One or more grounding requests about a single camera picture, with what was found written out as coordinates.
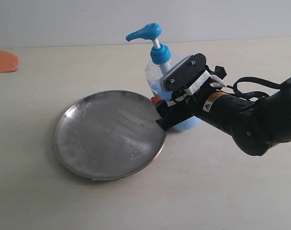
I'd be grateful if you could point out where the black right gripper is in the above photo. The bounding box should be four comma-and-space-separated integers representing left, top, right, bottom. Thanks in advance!
151, 83, 217, 131

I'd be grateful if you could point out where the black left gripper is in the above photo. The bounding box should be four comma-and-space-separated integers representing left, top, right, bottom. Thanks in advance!
0, 49, 19, 73

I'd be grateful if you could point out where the blue soap pump bottle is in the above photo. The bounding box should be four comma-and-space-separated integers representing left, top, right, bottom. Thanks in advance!
126, 23, 199, 131

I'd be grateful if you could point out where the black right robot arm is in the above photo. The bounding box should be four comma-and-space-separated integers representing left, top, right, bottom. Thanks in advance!
155, 77, 291, 156

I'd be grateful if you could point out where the round stainless steel plate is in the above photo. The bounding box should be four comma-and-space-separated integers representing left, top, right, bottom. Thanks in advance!
54, 90, 166, 181

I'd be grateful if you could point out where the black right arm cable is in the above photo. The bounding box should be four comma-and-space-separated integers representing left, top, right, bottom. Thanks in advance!
205, 64, 282, 99

